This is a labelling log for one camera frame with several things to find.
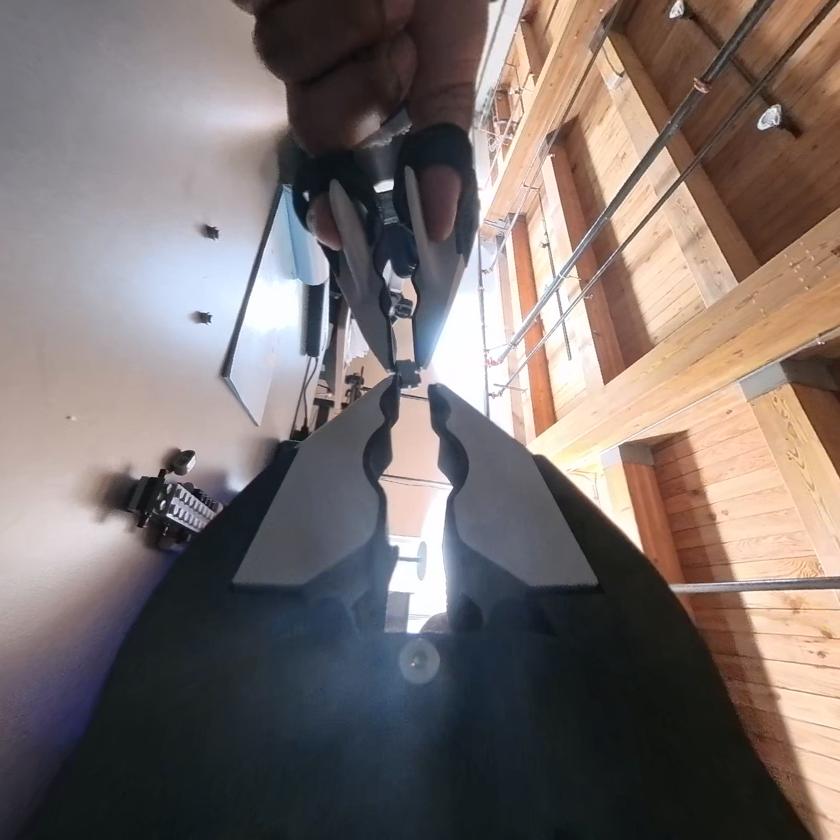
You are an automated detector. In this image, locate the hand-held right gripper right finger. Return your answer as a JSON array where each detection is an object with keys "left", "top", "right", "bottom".
[{"left": 427, "top": 382, "right": 599, "bottom": 589}]

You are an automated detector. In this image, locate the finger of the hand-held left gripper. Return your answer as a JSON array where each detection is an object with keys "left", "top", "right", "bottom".
[
  {"left": 402, "top": 164, "right": 468, "bottom": 370},
  {"left": 327, "top": 177, "right": 400, "bottom": 375}
]

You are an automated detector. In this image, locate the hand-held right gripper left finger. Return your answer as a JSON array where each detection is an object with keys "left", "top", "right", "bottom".
[{"left": 231, "top": 377, "right": 403, "bottom": 588}]

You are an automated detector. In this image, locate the person's left hand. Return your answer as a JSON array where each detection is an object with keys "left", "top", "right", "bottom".
[{"left": 251, "top": 0, "right": 491, "bottom": 252}]

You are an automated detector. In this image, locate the black power bank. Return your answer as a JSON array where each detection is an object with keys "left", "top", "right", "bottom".
[{"left": 304, "top": 282, "right": 330, "bottom": 358}]

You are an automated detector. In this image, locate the toy instruction booklet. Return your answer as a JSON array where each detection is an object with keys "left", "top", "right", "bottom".
[{"left": 220, "top": 184, "right": 332, "bottom": 427}]

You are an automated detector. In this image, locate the grey toy brick model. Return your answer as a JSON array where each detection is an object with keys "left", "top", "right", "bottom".
[{"left": 128, "top": 459, "right": 225, "bottom": 551}]

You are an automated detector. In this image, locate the black cable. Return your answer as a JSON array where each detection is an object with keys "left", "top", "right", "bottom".
[{"left": 290, "top": 354, "right": 320, "bottom": 442}]

